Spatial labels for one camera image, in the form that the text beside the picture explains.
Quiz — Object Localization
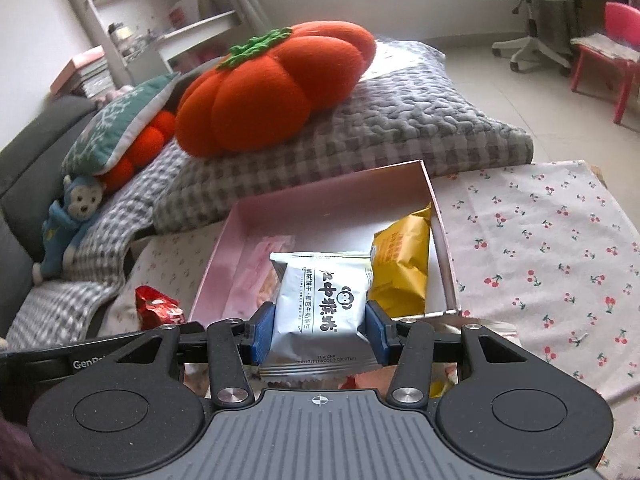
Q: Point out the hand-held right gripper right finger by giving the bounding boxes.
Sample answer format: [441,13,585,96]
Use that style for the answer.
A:
[365,300,526,406]

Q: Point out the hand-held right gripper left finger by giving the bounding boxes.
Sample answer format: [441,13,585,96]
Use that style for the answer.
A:
[116,303,277,407]

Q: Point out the white snack packet black print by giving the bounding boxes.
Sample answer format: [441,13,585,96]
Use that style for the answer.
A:
[259,251,378,378]

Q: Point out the red snack packet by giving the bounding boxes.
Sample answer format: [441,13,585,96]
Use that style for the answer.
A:
[135,285,187,331]

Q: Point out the pink cardboard box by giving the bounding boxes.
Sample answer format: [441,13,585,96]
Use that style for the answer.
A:
[192,160,461,328]

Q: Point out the person's left forearm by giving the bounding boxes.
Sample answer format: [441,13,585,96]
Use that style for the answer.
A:
[0,420,68,480]

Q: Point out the pink snack packet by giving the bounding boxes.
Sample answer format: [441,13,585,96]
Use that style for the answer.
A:
[227,235,296,313]

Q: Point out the orange-yellow snack packet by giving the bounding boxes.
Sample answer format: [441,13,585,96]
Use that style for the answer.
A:
[369,202,433,318]

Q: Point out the blue monkey plush toy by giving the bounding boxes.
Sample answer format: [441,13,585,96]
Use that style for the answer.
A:
[32,174,108,281]

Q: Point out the grey checked blanket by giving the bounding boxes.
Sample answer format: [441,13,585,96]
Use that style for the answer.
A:
[5,140,201,351]

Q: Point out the cherry print cloth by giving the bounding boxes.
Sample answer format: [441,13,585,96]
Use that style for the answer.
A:
[100,160,640,480]

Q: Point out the dark grey sofa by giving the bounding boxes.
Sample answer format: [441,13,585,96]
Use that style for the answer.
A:
[0,95,101,341]

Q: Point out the grey checked folded quilt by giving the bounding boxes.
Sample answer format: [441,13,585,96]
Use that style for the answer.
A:
[152,40,535,235]

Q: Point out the small orange pumpkin cushion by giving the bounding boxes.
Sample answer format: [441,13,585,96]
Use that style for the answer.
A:
[102,110,177,192]

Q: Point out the green patterned pillow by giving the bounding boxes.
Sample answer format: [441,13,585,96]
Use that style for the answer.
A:
[61,72,181,177]

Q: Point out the large orange pumpkin cushion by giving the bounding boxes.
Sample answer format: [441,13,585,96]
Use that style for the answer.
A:
[174,22,377,157]

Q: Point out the stack of books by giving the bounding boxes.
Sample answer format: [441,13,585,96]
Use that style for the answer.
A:
[50,45,116,101]

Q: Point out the white bookshelf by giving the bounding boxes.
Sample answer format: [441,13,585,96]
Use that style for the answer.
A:
[52,0,246,101]

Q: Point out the white red box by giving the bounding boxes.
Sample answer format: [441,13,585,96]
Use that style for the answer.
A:
[167,0,201,31]

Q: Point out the printed paper sheet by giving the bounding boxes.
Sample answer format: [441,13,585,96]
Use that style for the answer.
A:
[570,32,638,63]

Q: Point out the pink plastic child chair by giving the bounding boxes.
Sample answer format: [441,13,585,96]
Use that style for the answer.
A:
[570,1,640,126]

